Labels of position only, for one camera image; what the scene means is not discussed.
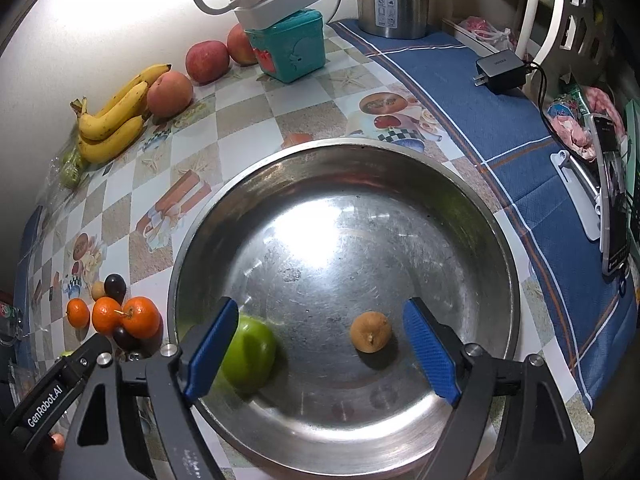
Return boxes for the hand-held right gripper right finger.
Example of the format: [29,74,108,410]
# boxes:
[402,296,585,480]

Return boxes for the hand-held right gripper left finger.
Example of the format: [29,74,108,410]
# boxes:
[57,296,241,480]

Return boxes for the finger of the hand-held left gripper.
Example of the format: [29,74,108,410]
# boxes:
[0,334,113,453]

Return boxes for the dark plum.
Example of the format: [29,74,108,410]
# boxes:
[112,326,143,352]
[103,273,127,301]

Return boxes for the large steel bowl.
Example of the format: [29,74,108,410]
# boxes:
[167,137,521,480]

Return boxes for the clear tray of green fruits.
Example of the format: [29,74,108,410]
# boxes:
[42,145,93,196]

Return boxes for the green apple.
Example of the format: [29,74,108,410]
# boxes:
[215,314,277,393]

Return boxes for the brown round fruit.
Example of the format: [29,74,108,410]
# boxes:
[349,311,392,353]

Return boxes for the small tangerine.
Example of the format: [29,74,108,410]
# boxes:
[66,298,91,328]

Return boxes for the black smartphone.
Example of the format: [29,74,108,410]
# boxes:
[590,112,632,276]

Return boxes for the yellow banana bunch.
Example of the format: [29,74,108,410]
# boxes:
[70,63,172,165]

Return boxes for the red apples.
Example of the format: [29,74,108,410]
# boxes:
[146,71,194,119]

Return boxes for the checked tablecloth with blue border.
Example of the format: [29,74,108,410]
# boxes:
[10,17,626,480]

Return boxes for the pink snack bag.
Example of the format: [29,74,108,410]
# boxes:
[545,85,626,161]

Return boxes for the black charger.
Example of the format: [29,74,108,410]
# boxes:
[473,51,531,95]

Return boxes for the red apple middle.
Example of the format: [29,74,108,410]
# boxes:
[185,40,231,85]

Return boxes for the red apple behind box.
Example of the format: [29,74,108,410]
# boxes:
[226,24,258,66]

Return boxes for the teal tin box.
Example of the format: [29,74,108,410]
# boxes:
[244,8,326,83]

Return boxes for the red plastic bag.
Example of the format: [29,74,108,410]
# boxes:
[457,16,516,50]

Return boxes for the white plastic chair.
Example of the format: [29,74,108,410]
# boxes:
[515,0,608,76]

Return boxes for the black charger cable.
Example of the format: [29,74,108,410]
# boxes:
[525,60,566,136]

